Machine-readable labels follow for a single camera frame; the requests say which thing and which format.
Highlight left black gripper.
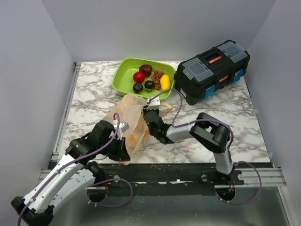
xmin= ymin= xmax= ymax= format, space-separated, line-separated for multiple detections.
xmin=98 ymin=135 xmax=131 ymax=161

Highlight orange plastic bag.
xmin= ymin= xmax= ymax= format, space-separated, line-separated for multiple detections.
xmin=103 ymin=94 xmax=174 ymax=165

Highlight dark fake plum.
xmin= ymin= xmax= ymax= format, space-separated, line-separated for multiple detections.
xmin=144 ymin=81 xmax=155 ymax=92
xmin=133 ymin=83 xmax=143 ymax=94

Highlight yellow fake mango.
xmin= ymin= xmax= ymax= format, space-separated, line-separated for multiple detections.
xmin=160 ymin=74 xmax=171 ymax=91

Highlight red fake grapes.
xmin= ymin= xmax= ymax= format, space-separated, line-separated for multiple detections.
xmin=151 ymin=70 xmax=164 ymax=90

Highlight red fake pomegranate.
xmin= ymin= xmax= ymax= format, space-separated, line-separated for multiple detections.
xmin=133 ymin=72 xmax=145 ymax=83

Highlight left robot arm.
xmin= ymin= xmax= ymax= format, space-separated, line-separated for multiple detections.
xmin=11 ymin=119 xmax=129 ymax=226

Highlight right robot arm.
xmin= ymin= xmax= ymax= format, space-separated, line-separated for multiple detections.
xmin=143 ymin=106 xmax=234 ymax=185

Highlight red fake apple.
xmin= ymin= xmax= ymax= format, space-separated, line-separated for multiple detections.
xmin=139 ymin=65 xmax=153 ymax=77

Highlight black toolbox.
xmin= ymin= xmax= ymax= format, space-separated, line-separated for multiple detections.
xmin=174 ymin=40 xmax=250 ymax=105

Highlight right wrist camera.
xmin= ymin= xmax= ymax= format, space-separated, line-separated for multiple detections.
xmin=146 ymin=97 xmax=160 ymax=111

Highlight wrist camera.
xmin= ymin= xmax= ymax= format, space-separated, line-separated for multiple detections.
xmin=113 ymin=120 xmax=129 ymax=140
xmin=146 ymin=97 xmax=160 ymax=111

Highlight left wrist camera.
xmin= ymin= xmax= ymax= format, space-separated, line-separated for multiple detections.
xmin=113 ymin=120 xmax=129 ymax=140

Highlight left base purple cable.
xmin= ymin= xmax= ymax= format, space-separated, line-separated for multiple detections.
xmin=87 ymin=178 xmax=134 ymax=208

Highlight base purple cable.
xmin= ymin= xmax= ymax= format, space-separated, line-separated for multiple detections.
xmin=215 ymin=161 xmax=263 ymax=205
xmin=87 ymin=178 xmax=134 ymax=208

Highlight black mounting rail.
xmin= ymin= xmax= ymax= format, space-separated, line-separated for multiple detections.
xmin=100 ymin=163 xmax=244 ymax=197

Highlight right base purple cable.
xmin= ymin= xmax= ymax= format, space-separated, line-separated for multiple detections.
xmin=215 ymin=161 xmax=263 ymax=205

